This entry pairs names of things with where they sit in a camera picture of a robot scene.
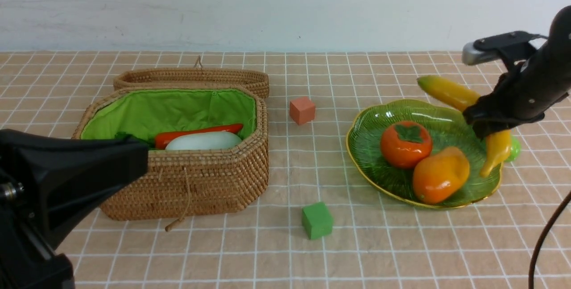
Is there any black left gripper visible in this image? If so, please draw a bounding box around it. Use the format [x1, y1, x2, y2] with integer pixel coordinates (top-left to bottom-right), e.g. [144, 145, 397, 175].
[1, 130, 149, 248]

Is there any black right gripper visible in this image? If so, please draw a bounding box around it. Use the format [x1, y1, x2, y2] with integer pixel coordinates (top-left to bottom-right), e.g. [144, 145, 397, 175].
[463, 35, 571, 137]

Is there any green cucumber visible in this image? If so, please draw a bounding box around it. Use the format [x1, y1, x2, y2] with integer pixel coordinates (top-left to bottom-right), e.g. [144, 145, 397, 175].
[505, 135, 521, 162]

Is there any yellow banana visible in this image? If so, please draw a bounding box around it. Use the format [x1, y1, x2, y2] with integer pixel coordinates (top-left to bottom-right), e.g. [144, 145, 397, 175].
[417, 75, 512, 178]

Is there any orange carrot with leaves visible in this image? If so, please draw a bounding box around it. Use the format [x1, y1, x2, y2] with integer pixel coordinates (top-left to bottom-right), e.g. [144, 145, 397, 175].
[115, 124, 244, 150]

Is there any orange yellow mango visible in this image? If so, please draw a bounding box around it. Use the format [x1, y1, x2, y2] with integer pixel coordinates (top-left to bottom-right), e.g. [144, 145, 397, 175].
[412, 146, 471, 204]

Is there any orange persimmon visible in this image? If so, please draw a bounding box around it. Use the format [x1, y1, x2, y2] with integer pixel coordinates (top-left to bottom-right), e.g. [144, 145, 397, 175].
[380, 121, 434, 169]

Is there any white radish with leaf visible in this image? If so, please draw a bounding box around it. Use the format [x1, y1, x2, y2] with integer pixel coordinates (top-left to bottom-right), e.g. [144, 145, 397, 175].
[165, 131, 242, 151]

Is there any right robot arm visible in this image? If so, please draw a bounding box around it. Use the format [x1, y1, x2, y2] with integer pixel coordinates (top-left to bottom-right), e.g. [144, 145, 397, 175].
[462, 6, 571, 139]

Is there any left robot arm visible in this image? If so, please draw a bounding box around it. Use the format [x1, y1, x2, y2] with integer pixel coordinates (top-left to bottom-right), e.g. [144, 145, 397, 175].
[0, 129, 149, 289]

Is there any green glass leaf plate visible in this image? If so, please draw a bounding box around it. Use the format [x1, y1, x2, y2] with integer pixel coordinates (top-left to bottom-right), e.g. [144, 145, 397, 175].
[345, 99, 503, 210]

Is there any woven wicker basket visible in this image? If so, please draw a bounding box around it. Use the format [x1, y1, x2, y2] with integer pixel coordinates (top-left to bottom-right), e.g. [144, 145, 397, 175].
[72, 83, 269, 231]

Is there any woven basket lid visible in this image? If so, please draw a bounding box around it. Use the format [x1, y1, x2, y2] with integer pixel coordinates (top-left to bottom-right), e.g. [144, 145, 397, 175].
[113, 57, 270, 99]

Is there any orange foam cube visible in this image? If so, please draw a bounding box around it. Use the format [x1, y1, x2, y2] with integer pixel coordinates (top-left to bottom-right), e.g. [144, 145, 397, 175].
[289, 96, 316, 126]

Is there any green foam cube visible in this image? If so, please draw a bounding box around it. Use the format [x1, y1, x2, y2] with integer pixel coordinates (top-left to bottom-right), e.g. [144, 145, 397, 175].
[302, 202, 334, 240]

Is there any beige checkered tablecloth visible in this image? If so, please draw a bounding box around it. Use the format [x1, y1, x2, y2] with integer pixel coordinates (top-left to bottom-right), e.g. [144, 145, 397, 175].
[0, 51, 571, 289]

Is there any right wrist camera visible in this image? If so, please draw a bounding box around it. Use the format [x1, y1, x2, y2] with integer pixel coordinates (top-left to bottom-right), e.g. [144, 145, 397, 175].
[461, 31, 548, 71]

